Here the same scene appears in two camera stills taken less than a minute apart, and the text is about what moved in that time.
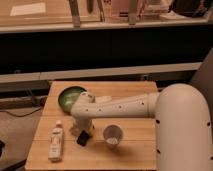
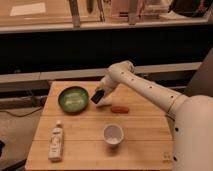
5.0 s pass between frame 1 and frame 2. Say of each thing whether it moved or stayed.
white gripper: moved
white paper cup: stayed
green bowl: stayed
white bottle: stayed
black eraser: moved
